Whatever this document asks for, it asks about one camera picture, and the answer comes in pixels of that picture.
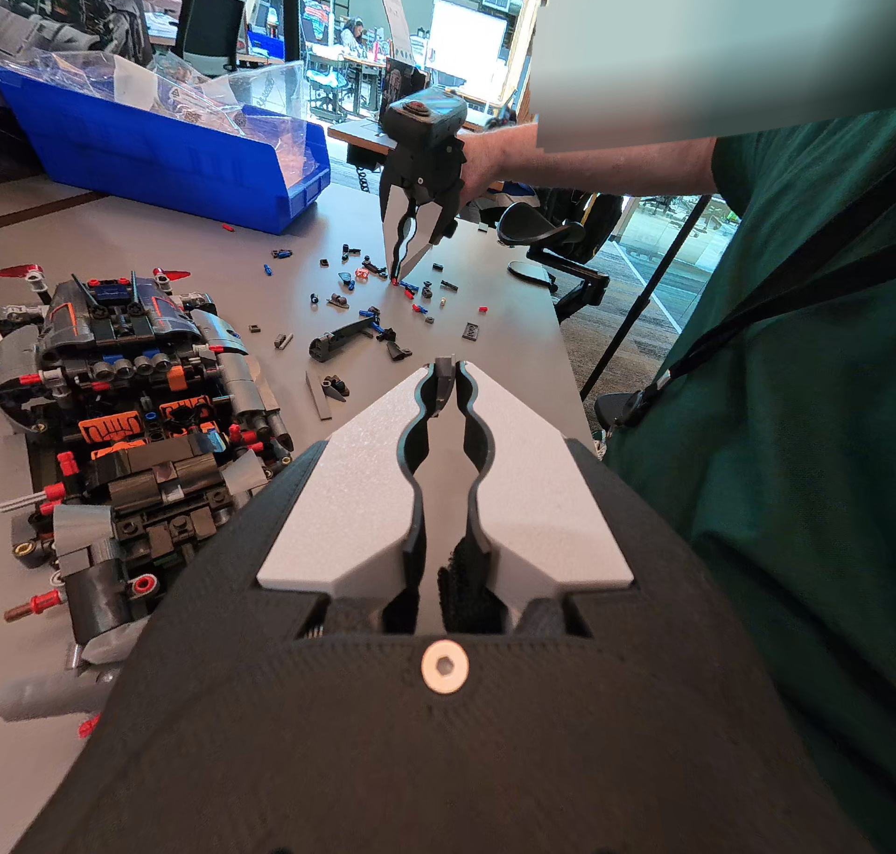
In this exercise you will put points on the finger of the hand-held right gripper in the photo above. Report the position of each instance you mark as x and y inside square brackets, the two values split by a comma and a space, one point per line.
[427, 252]
[393, 224]

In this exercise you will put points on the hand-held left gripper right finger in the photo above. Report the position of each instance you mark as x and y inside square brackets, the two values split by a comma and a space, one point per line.
[553, 518]

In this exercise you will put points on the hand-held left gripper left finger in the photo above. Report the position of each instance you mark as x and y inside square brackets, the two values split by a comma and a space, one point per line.
[350, 518]

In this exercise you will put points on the dark grey lego liftarm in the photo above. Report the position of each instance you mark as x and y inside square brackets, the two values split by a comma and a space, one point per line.
[445, 385]

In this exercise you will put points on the grey black lego car model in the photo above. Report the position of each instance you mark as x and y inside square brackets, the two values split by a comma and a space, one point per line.
[140, 448]

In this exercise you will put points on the person's right forearm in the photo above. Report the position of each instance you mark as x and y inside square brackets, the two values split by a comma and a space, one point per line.
[602, 161]

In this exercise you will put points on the scattered small lego pieces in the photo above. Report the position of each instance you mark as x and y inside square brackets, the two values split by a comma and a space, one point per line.
[364, 273]

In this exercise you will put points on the dark grey lego plate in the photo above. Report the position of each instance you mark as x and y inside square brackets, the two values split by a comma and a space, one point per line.
[472, 331]

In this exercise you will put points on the dark grey curved lego panel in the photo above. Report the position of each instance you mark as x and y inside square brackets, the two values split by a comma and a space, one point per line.
[399, 351]

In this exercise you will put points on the grey flat lego tile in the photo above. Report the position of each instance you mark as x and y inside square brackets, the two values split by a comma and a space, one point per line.
[318, 399]

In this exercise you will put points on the dark grey long lego beam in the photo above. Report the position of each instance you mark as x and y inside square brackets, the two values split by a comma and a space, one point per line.
[336, 341]

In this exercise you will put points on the black angled lego piece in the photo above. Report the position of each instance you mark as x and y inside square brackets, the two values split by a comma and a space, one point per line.
[336, 388]

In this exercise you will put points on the person's right hand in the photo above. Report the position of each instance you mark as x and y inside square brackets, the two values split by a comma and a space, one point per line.
[483, 164]

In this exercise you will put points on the white board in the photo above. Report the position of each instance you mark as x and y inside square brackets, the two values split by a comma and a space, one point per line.
[467, 42]

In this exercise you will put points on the black office chair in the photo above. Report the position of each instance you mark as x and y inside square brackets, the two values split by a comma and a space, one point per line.
[553, 238]

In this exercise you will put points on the black pole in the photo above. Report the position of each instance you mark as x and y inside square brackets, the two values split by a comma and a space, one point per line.
[644, 294]

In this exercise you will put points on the blue plastic bin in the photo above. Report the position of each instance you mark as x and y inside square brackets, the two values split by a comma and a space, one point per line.
[175, 175]

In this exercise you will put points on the person's green shirt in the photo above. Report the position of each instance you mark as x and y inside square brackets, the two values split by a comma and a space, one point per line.
[791, 448]

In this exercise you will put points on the black high-back chair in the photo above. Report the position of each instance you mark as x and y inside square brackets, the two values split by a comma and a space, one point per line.
[210, 7]

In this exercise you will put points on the pile of clear plastic bags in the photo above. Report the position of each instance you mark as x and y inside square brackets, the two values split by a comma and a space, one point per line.
[140, 91]

